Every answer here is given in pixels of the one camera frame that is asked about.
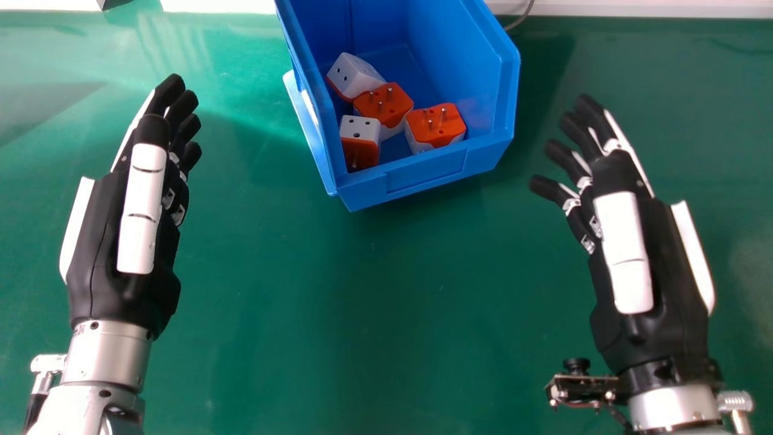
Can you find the white-and-orange plug adapter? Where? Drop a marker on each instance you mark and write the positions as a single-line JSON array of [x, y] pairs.
[[435, 127], [360, 142], [385, 107], [355, 75]]

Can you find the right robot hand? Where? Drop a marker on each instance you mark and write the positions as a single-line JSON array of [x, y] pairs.
[[652, 302]]

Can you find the dark object at table edge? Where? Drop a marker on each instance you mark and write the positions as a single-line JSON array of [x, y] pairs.
[[115, 3]]

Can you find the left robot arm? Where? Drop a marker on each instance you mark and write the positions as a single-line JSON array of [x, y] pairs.
[[90, 386]]

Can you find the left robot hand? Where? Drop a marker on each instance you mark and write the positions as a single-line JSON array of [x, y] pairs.
[[115, 254]]

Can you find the blue plastic bin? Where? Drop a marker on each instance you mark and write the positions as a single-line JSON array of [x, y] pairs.
[[416, 103]]

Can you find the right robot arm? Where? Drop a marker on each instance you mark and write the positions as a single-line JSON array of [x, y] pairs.
[[670, 405]]

